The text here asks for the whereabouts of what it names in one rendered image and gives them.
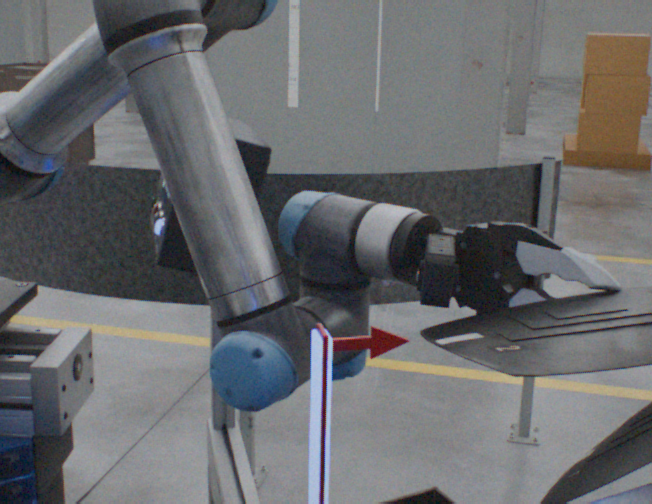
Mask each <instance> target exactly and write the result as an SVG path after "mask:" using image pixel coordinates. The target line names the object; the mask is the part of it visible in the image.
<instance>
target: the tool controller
mask: <svg viewBox="0 0 652 504"><path fill-rule="evenodd" d="M227 119H228V122H229V125H230V128H231V131H232V133H233V136H234V139H235V142H236V145H237V147H238V150H239V153H240V156H241V159H242V161H243V164H244V167H245V170H246V172H247V175H248V178H249V181H250V184H251V186H252V189H253V192H254V195H255V198H256V200H257V203H259V201H260V196H261V193H262V188H263V185H264V183H265V177H266V176H267V170H268V166H269V165H270V163H271V161H270V159H271V157H270V156H271V153H272V148H271V147H270V146H269V145H268V144H267V143H266V142H265V141H264V140H263V139H262V138H261V137H260V136H259V135H258V134H257V133H256V132H254V131H253V130H252V129H251V128H250V127H249V126H248V125H247V124H246V123H245V122H243V121H240V120H236V119H232V118H228V117H227ZM162 182H163V176H162V173H161V177H160V181H159V185H158V189H157V193H156V196H157V195H160V199H159V202H161V209H163V215H162V218H165V221H164V227H163V231H162V234H161V237H158V234H156V232H155V226H156V225H155V224H154V216H153V214H152V213H151V217H150V219H151V227H152V234H153V241H154V249H155V256H156V263H157V265H158V266H160V267H164V268H169V269H174V270H178V271H183V272H188V273H190V274H192V275H194V276H198V277H199V275H198V272H197V269H196V266H195V264H194V261H193V258H192V255H191V253H190V250H189V247H188V244H187V242H186V239H185V236H184V233H183V231H182V228H181V225H180V222H179V220H178V217H177V214H176V211H175V209H174V206H173V203H172V200H171V198H170V195H169V192H168V189H167V187H166V184H165V187H164V191H163V195H162V192H161V186H162Z"/></svg>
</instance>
